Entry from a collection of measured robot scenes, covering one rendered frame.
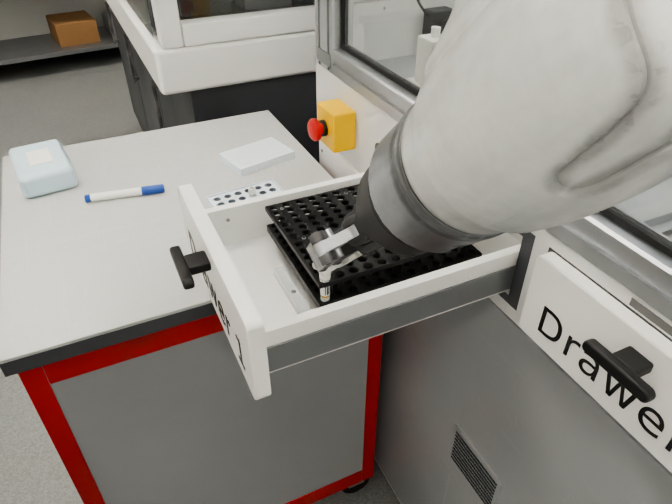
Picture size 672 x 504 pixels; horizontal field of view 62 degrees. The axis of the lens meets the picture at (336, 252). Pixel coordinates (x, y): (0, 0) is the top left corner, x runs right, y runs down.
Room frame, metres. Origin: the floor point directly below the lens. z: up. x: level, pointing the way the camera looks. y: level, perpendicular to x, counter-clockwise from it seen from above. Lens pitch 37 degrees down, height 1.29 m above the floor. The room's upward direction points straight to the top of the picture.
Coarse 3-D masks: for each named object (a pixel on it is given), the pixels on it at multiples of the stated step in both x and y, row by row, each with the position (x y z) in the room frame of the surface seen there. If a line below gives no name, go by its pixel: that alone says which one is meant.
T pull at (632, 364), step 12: (588, 348) 0.36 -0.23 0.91; (600, 348) 0.36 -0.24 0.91; (624, 348) 0.36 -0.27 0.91; (600, 360) 0.35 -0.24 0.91; (612, 360) 0.34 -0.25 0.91; (624, 360) 0.34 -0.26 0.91; (636, 360) 0.34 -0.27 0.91; (648, 360) 0.34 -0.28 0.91; (612, 372) 0.34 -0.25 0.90; (624, 372) 0.33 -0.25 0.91; (636, 372) 0.33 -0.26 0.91; (648, 372) 0.34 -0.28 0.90; (624, 384) 0.32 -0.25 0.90; (636, 384) 0.32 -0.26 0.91; (648, 384) 0.32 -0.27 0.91; (636, 396) 0.31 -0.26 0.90; (648, 396) 0.30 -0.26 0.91
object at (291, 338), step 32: (288, 192) 0.67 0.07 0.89; (320, 192) 0.68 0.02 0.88; (224, 224) 0.62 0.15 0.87; (256, 224) 0.64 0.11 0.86; (256, 256) 0.60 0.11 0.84; (512, 256) 0.53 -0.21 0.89; (256, 288) 0.53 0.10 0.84; (384, 288) 0.46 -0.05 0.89; (416, 288) 0.47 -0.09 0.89; (448, 288) 0.49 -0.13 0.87; (480, 288) 0.51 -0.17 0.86; (288, 320) 0.41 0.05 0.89; (320, 320) 0.42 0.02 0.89; (352, 320) 0.43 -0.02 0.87; (384, 320) 0.45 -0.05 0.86; (416, 320) 0.47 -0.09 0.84; (288, 352) 0.40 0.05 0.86; (320, 352) 0.42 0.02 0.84
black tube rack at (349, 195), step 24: (336, 192) 0.66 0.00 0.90; (288, 216) 0.60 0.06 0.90; (312, 216) 0.60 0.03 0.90; (336, 216) 0.60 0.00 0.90; (360, 264) 0.50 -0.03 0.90; (384, 264) 0.54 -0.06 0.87; (408, 264) 0.54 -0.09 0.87; (432, 264) 0.54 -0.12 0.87; (312, 288) 0.49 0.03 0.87; (336, 288) 0.50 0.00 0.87; (360, 288) 0.49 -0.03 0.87
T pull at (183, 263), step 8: (176, 248) 0.51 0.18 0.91; (176, 256) 0.50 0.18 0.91; (184, 256) 0.50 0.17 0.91; (192, 256) 0.50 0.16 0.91; (200, 256) 0.50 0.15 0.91; (176, 264) 0.48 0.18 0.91; (184, 264) 0.48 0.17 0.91; (192, 264) 0.48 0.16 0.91; (200, 264) 0.48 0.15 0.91; (208, 264) 0.49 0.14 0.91; (184, 272) 0.47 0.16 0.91; (192, 272) 0.48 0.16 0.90; (200, 272) 0.48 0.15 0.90; (184, 280) 0.46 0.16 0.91; (192, 280) 0.46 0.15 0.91; (184, 288) 0.45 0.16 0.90
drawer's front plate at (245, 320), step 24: (192, 192) 0.61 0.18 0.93; (192, 216) 0.56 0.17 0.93; (216, 240) 0.50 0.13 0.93; (216, 264) 0.46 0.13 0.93; (216, 288) 0.48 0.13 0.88; (240, 288) 0.42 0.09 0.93; (240, 312) 0.39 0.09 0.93; (240, 336) 0.40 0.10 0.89; (264, 336) 0.38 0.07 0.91; (264, 360) 0.37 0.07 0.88; (264, 384) 0.37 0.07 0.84
